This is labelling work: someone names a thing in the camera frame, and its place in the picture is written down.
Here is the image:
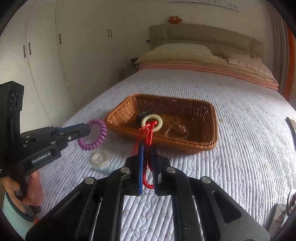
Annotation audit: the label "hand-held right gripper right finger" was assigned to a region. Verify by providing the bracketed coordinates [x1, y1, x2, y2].
[150, 147, 270, 241]

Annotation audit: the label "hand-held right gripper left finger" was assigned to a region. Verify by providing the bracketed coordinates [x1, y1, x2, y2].
[25, 145, 144, 241]

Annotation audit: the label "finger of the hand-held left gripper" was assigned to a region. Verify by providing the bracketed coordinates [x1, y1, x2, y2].
[52, 129, 91, 151]
[20, 122, 91, 144]

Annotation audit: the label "purple spiral hair tie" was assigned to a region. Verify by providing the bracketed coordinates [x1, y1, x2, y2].
[78, 119, 107, 151]

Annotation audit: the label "clear beaded bracelet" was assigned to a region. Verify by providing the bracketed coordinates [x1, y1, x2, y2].
[91, 150, 113, 168]

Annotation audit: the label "clear bluish hair tie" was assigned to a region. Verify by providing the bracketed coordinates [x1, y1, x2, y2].
[94, 165, 114, 174]

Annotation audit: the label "white ring pendant red cord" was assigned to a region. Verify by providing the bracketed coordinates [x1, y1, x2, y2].
[132, 113, 164, 189]

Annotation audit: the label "brown wicker basket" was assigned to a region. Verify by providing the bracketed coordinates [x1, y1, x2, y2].
[105, 94, 219, 155]

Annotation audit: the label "person's left forearm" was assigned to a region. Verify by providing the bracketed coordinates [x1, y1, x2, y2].
[2, 192, 38, 239]

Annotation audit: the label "person's left hand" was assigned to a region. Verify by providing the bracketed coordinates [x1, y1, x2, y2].
[2, 171, 45, 207]

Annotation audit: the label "white wardrobe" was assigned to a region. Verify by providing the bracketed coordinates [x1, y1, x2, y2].
[0, 0, 149, 144]

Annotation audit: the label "white nightstand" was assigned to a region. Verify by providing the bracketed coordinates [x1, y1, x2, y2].
[119, 67, 139, 82]

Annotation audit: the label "white quilted bedspread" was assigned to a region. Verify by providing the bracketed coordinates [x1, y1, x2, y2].
[37, 69, 296, 241]

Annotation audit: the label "salmon folded blanket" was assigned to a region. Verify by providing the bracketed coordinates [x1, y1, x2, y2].
[138, 61, 279, 92]

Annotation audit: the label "cream floral pillow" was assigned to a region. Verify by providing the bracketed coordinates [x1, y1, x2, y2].
[135, 44, 213, 65]

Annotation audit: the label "smartphone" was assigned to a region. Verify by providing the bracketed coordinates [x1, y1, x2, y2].
[263, 202, 290, 230]

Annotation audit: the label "black phone stand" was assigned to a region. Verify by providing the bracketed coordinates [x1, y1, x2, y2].
[286, 190, 296, 214]

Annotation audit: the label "black bristle brush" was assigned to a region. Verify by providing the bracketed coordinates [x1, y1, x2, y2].
[285, 117, 296, 142]

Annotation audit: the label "pink checked pillow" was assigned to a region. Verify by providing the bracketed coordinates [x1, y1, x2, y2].
[228, 53, 274, 80]

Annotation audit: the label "brown plush toy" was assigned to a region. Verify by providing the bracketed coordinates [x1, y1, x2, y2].
[167, 15, 183, 24]

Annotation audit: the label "beige padded headboard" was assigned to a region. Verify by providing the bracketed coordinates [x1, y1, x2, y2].
[148, 23, 264, 61]

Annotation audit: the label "grey and orange curtain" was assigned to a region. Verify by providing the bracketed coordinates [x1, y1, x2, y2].
[269, 8, 296, 100]

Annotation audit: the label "brown hair ties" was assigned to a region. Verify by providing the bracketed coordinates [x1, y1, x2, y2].
[162, 120, 189, 140]

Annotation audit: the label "black bracelet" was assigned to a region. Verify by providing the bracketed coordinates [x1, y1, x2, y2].
[135, 112, 149, 124]

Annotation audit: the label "white cutout wall shelf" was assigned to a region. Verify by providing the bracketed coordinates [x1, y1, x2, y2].
[168, 0, 239, 10]

